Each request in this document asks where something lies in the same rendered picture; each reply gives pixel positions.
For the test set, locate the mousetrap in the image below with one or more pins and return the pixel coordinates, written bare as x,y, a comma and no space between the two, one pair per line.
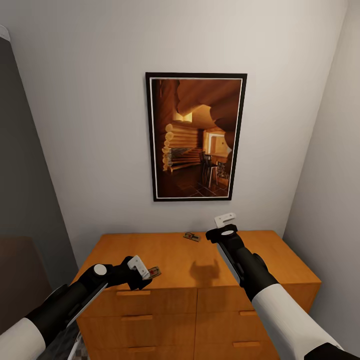
192,236
154,272

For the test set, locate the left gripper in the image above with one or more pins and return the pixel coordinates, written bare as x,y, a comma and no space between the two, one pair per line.
132,277

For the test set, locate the cabinet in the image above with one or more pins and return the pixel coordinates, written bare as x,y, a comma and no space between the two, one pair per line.
194,310

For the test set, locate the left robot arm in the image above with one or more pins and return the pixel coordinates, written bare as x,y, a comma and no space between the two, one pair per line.
29,337

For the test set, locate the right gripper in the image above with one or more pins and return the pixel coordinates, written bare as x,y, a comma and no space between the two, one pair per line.
213,234

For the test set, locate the picture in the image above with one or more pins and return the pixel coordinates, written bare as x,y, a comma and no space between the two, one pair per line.
194,129

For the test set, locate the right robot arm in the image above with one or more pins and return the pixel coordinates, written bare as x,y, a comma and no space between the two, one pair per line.
295,335

